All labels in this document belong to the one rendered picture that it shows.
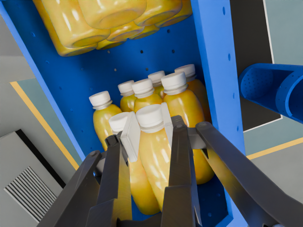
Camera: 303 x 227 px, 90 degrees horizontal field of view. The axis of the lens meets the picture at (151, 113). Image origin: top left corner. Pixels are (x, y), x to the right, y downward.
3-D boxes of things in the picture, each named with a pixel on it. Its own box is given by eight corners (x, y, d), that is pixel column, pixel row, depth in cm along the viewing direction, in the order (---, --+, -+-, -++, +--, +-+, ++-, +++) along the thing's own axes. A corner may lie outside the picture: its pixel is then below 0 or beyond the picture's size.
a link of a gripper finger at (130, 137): (137, 161, 15) (130, 163, 15) (140, 129, 21) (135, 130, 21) (126, 135, 14) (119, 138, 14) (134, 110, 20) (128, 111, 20)
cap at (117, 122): (107, 131, 26) (103, 122, 25) (121, 120, 29) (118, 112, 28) (124, 132, 24) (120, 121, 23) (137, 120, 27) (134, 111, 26)
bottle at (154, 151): (190, 188, 31) (167, 105, 25) (208, 220, 25) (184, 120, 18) (158, 200, 31) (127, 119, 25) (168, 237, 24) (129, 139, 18)
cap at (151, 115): (162, 112, 24) (158, 102, 23) (169, 120, 20) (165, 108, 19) (138, 120, 23) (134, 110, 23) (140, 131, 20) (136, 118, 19)
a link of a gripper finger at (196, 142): (176, 140, 12) (213, 131, 12) (169, 116, 17) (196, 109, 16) (180, 155, 13) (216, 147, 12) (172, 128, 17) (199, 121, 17)
